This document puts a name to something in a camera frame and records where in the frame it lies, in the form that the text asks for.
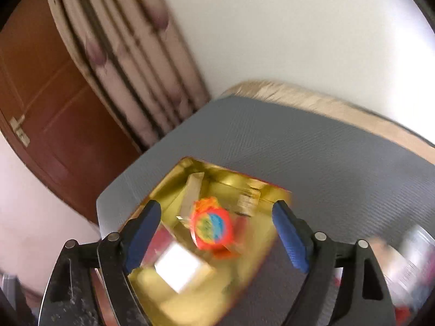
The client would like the clear plastic box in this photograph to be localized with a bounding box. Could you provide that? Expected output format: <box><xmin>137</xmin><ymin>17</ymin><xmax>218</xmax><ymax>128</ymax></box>
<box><xmin>387</xmin><ymin>226</ymin><xmax>435</xmax><ymax>313</ymax></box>

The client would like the brass door handle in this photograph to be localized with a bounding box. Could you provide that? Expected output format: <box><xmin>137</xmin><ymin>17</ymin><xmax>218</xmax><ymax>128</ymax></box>
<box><xmin>10</xmin><ymin>115</ymin><xmax>30</xmax><ymax>146</ymax></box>

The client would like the grey honeycomb mat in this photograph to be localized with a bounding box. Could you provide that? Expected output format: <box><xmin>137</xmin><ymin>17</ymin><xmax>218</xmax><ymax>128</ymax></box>
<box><xmin>96</xmin><ymin>95</ymin><xmax>435</xmax><ymax>326</ymax></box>

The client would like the beige patterned curtain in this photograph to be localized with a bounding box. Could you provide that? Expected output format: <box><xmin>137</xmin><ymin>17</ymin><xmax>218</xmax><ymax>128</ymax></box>
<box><xmin>44</xmin><ymin>0</ymin><xmax>211</xmax><ymax>152</ymax></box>

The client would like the brown wooden door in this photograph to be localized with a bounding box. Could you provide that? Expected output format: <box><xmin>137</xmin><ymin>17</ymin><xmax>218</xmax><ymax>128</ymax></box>
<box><xmin>0</xmin><ymin>0</ymin><xmax>143</xmax><ymax>225</ymax></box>

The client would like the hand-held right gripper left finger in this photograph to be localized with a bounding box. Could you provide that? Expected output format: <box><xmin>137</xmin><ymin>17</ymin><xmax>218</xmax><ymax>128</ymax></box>
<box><xmin>38</xmin><ymin>200</ymin><xmax>162</xmax><ymax>326</ymax></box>

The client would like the red tin box gold inside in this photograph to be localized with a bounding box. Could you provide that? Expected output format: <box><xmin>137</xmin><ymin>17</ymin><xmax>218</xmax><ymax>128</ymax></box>
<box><xmin>127</xmin><ymin>156</ymin><xmax>294</xmax><ymax>326</ymax></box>

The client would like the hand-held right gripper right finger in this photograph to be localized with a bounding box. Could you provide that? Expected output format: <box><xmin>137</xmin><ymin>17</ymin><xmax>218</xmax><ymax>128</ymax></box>
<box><xmin>272</xmin><ymin>200</ymin><xmax>397</xmax><ymax>326</ymax></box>

